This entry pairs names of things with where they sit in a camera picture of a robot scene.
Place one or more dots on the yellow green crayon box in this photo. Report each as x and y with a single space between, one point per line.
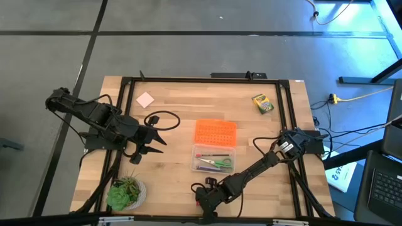
262 104

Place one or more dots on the clear plastic pencil box base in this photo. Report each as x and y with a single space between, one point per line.
194 161

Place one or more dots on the potted green succulent plant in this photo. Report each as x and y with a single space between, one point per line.
119 196

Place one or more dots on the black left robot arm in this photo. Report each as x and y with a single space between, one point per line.
94 113

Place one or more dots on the pencil with pink eraser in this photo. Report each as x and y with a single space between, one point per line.
213 155

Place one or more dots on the black aluminium table frame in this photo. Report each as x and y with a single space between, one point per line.
204 80

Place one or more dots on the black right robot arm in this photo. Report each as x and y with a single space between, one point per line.
260 163

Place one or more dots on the pink sticky notes pad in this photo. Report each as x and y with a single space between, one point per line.
145 100

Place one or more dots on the black laptop with keyboard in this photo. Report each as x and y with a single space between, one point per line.
386 188

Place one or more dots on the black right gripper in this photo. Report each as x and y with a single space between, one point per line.
215 194

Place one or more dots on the purple pen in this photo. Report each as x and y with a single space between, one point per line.
207 169

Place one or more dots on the silver metal bracket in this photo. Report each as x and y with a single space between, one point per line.
290 222
116 219

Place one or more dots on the white printed booklet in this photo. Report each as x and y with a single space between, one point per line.
342 175

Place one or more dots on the black power strip bar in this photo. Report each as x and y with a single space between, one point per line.
232 75

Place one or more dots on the orange pencil box lid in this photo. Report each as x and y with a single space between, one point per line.
215 132

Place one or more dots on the dark laptop lid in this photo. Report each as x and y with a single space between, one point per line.
394 125

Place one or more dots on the black office desk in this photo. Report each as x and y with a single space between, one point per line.
361 80

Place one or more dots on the black gantry bar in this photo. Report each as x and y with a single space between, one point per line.
47 219

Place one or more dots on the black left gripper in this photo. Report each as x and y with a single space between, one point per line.
139 135

